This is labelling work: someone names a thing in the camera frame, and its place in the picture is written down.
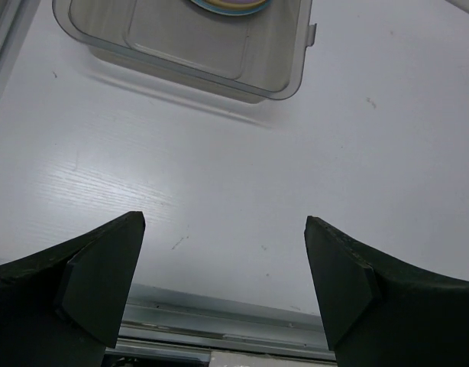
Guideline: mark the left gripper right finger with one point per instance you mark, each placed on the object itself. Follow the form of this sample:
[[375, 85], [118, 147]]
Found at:
[[377, 310]]

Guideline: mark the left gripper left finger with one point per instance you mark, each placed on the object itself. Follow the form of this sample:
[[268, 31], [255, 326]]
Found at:
[[63, 306]]

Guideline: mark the blue plate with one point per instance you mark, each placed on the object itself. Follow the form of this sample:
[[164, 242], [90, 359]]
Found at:
[[227, 12]]

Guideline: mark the purple plate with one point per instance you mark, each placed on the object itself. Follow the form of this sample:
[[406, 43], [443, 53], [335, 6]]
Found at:
[[235, 3]]

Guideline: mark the clear plastic bin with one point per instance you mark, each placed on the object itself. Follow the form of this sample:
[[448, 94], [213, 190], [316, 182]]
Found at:
[[248, 55]]

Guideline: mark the aluminium front rail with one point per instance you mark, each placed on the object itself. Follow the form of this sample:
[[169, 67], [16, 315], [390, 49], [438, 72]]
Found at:
[[160, 322]]

